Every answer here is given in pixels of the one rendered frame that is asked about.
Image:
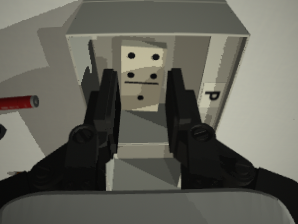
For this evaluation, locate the grey open-top bin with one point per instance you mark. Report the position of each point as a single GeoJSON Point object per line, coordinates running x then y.
{"type": "Point", "coordinates": [94, 39]}

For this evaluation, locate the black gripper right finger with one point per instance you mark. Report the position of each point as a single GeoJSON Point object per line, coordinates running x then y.
{"type": "Point", "coordinates": [207, 160]}

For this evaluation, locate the black hex nut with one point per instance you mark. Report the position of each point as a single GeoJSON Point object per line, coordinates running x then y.
{"type": "Point", "coordinates": [2, 131]}

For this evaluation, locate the beige domino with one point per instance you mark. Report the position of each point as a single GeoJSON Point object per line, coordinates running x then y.
{"type": "Point", "coordinates": [142, 68]}

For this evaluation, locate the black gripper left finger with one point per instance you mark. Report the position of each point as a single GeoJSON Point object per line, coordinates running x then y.
{"type": "Point", "coordinates": [76, 162]}

